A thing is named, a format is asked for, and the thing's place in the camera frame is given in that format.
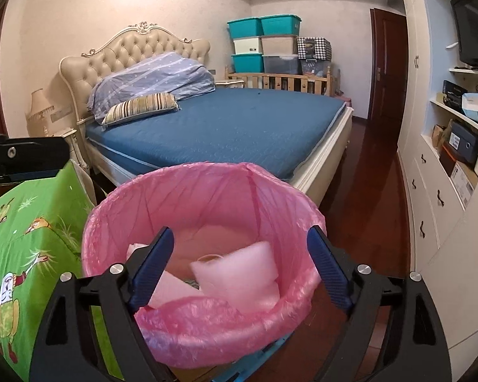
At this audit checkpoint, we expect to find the brown wooden door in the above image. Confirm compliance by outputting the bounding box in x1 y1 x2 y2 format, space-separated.
368 7 409 122

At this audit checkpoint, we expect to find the cream tufted headboard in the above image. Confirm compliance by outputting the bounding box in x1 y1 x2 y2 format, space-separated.
60 21 212 128

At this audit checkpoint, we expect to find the checkered bag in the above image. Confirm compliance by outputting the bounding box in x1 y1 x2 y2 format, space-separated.
297 37 332 61

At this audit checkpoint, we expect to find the white built-in cabinet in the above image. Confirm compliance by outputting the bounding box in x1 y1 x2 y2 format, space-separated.
396 0 478 351

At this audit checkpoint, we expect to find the wall socket panel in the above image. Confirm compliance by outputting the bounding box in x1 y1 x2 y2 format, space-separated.
50 105 74 123

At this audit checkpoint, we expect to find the wooden crib rail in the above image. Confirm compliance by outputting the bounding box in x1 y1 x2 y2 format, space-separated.
224 66 343 98

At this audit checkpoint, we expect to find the black television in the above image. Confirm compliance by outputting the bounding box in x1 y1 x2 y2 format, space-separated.
450 0 478 68

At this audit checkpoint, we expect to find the bin with pink bag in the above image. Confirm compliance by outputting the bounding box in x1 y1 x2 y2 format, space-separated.
82 162 327 369

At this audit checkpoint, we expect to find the blue-grey duvet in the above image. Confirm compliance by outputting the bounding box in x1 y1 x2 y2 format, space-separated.
87 51 216 124

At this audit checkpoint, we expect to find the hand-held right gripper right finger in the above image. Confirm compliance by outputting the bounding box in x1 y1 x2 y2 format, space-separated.
307 226 453 382

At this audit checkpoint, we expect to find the black shelf device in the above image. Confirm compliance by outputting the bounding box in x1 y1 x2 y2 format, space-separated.
442 80 468 108

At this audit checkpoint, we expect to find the small brown cardboard box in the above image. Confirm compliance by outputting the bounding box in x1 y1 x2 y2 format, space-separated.
431 124 449 148

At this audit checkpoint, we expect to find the orange and white carton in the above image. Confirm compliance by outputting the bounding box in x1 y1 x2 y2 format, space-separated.
440 145 478 205

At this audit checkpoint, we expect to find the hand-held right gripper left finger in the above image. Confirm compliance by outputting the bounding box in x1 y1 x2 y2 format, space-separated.
29 227 176 382

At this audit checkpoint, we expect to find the blue trash bin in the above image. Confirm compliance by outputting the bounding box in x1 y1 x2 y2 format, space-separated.
219 332 297 382

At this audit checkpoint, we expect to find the striped pillow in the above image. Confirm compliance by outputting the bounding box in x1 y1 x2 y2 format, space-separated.
101 92 181 127

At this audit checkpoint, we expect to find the green cartoon tablecloth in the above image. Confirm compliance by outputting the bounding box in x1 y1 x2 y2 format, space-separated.
0 159 124 382

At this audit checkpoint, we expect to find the stack of plastic storage boxes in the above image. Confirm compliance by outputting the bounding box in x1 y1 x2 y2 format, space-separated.
227 15 302 75

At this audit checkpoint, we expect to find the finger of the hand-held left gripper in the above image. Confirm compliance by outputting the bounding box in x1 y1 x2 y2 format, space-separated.
0 135 70 184

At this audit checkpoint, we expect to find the bed with blue mattress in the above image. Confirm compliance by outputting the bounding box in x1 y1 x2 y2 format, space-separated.
85 105 354 205

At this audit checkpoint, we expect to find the cream table lamp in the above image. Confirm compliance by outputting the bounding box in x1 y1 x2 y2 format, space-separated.
26 88 56 136

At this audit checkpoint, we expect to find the white foam block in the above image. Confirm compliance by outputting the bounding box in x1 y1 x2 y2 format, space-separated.
190 241 280 313

